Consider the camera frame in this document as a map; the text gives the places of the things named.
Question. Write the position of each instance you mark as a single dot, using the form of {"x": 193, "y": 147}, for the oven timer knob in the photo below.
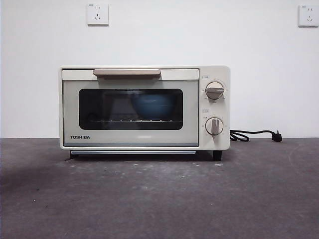
{"x": 213, "y": 126}

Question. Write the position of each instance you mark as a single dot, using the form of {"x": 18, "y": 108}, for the oven temperature knob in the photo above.
{"x": 214, "y": 90}

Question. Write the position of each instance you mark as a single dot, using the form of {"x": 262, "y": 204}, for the oven crumb tray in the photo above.
{"x": 112, "y": 152}

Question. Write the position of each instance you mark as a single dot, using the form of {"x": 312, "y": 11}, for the cream Toshiba toaster oven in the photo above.
{"x": 216, "y": 72}

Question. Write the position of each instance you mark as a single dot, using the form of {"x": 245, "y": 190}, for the white wall socket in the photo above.
{"x": 309, "y": 16}
{"x": 97, "y": 14}

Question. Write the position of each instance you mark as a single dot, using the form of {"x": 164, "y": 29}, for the blue ribbed bowl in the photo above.
{"x": 150, "y": 107}

